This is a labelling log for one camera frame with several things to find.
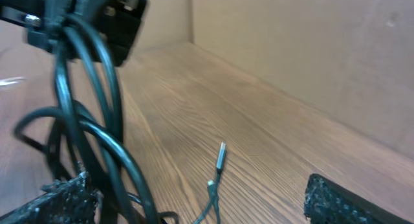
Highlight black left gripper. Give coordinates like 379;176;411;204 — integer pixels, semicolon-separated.
1;0;147;66

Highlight black thin USB cable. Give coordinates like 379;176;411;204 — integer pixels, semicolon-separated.
127;179;217;224

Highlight black USB cable metallic plugs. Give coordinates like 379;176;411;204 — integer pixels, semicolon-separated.
45;23;227;224

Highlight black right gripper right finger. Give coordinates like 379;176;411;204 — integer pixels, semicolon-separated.
303;174;411;224

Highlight black USB cable matte plugs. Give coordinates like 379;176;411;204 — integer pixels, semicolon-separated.
2;14;164;223

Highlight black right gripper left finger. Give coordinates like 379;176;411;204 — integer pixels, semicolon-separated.
1;172;101;224

